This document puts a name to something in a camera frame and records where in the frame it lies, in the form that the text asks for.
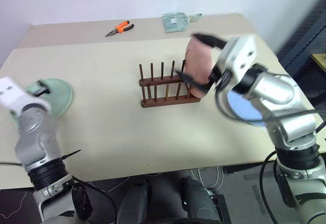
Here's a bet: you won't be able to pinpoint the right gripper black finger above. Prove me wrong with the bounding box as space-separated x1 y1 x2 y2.
175 70 213 91
191 32 228 50

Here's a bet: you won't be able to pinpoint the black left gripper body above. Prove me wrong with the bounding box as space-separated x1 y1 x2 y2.
32 84 44 98

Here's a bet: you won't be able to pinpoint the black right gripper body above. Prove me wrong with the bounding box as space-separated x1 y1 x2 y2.
207 65 231 91

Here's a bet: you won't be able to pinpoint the green plate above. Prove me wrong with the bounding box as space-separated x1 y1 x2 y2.
7 78 74 123

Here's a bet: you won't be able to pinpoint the pink plate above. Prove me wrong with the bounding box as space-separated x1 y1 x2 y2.
183 36 215 99

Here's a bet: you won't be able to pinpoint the wooden dish rack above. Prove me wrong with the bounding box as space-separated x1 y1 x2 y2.
138 60 202 108

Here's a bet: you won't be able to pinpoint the blue plate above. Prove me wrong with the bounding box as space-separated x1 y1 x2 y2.
226 90 268 128

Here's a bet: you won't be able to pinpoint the black slatted panel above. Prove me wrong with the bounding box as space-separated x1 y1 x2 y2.
276 0 326 100

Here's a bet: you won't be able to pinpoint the yellow wooden board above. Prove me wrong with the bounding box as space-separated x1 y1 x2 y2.
310 52 326 69

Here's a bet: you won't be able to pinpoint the dark rounded grey shape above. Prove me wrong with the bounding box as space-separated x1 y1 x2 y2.
118 179 151 224
179 176 218 221

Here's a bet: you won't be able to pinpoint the black box under table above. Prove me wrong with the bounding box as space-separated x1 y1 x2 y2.
210 194 232 224

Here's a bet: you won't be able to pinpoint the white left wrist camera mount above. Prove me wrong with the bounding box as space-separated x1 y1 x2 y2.
0 76 50 116

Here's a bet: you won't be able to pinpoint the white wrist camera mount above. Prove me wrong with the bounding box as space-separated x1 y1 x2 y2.
216 36 263 88
0 76 50 116

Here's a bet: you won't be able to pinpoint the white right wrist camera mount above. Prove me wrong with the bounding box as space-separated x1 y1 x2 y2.
216 36 263 88

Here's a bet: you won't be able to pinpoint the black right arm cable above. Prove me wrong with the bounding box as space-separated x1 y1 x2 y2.
214 73 326 224

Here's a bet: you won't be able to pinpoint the black cable tie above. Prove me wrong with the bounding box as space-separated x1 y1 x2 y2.
60 149 83 160

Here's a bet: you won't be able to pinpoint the orange handled pliers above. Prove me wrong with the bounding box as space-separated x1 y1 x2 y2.
104 20 135 38

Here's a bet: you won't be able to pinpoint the white cable bundle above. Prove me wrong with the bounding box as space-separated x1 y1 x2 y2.
190 166 223 192

